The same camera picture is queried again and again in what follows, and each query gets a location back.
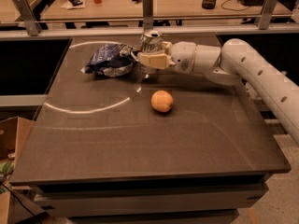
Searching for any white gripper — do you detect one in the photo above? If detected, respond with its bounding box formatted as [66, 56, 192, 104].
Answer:
[137, 41, 196, 74]

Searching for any metal rail bracket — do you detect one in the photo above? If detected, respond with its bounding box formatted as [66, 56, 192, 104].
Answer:
[142, 0, 153, 31]
[13, 0, 41, 36]
[255, 0, 278, 30]

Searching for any black mesh cup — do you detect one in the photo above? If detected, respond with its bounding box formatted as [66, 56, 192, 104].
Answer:
[202, 0, 217, 9]

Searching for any black cable on floor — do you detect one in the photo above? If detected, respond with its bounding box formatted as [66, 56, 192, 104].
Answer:
[0, 180, 43, 224]

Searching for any orange fruit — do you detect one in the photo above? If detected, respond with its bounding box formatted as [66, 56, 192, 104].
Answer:
[150, 91, 174, 113]

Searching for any right metal rail bracket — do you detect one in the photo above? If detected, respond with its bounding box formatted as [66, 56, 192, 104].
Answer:
[255, 0, 278, 30]

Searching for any left metal rail bracket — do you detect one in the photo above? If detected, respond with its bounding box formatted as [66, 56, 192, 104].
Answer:
[13, 0, 41, 36]

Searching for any middle metal rail bracket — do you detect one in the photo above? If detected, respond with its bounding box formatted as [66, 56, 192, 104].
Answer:
[142, 0, 153, 31]

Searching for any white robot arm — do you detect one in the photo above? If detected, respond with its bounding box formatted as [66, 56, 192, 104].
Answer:
[137, 38, 299, 143]

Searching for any green white 7up can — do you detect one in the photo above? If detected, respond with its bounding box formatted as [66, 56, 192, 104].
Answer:
[139, 29, 164, 75]

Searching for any blue crumpled chip bag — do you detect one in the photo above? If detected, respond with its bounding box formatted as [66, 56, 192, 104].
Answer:
[81, 44, 137, 77]

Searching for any brown cardboard box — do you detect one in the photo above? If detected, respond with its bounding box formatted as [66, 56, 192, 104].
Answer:
[0, 117, 43, 224]

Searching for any black cable on desk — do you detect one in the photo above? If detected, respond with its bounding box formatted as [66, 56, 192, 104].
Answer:
[221, 0, 251, 12]

